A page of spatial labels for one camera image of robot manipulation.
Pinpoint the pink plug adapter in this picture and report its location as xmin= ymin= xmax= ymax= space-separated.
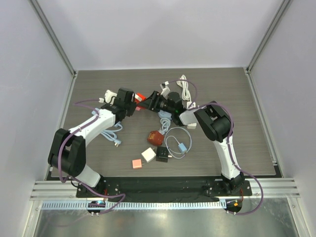
xmin=136 ymin=106 xmax=144 ymax=111
xmin=132 ymin=159 xmax=144 ymax=169

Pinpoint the red pink cube socket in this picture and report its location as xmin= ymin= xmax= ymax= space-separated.
xmin=135 ymin=93 xmax=146 ymax=103

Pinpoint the red brown cube adapter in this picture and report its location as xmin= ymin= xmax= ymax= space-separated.
xmin=147 ymin=130 xmax=164 ymax=146

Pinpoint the blue usb charger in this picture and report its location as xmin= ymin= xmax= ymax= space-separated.
xmin=178 ymin=143 xmax=188 ymax=155

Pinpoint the black cube adapter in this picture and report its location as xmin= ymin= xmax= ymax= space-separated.
xmin=156 ymin=146 xmax=170 ymax=162

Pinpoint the white charger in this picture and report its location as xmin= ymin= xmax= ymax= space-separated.
xmin=141 ymin=148 xmax=156 ymax=163

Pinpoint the round blue socket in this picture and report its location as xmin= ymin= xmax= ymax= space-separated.
xmin=158 ymin=110 xmax=172 ymax=120

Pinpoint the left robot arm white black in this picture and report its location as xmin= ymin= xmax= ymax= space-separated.
xmin=48 ymin=88 xmax=137 ymax=198

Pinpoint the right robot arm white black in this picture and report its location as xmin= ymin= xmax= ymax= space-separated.
xmin=138 ymin=92 xmax=245 ymax=196

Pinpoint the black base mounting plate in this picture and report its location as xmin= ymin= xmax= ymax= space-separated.
xmin=92 ymin=176 xmax=252 ymax=199

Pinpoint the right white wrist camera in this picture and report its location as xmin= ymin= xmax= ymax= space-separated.
xmin=160 ymin=81 xmax=170 ymax=99

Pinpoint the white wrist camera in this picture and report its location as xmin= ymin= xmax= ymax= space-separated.
xmin=98 ymin=90 xmax=117 ymax=105
xmin=160 ymin=81 xmax=170 ymax=99

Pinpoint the white power strip cord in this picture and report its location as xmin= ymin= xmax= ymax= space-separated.
xmin=175 ymin=75 xmax=193 ymax=102

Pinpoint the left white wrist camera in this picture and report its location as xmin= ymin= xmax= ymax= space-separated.
xmin=98 ymin=90 xmax=117 ymax=105

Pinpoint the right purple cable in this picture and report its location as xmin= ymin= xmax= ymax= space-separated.
xmin=165 ymin=79 xmax=264 ymax=217

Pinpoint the purple cable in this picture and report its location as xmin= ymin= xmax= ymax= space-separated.
xmin=165 ymin=79 xmax=264 ymax=217
xmin=58 ymin=99 xmax=126 ymax=215

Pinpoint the light blue strip cord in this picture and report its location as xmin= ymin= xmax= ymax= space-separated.
xmin=100 ymin=122 xmax=123 ymax=148

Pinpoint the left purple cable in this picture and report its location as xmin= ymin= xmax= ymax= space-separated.
xmin=58 ymin=99 xmax=126 ymax=215

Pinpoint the white slotted cable duct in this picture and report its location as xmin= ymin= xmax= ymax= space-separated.
xmin=41 ymin=199 xmax=226 ymax=211

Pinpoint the aluminium front rail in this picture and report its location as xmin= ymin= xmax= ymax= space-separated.
xmin=30 ymin=178 xmax=300 ymax=200

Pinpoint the left aluminium frame post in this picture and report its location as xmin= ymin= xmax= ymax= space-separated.
xmin=29 ymin=0 xmax=77 ymax=78

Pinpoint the aluminium frame post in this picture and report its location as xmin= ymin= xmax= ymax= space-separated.
xmin=29 ymin=0 xmax=77 ymax=78
xmin=245 ymin=0 xmax=292 ymax=74

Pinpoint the right aluminium frame post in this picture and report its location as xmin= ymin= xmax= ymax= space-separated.
xmin=245 ymin=0 xmax=292 ymax=74

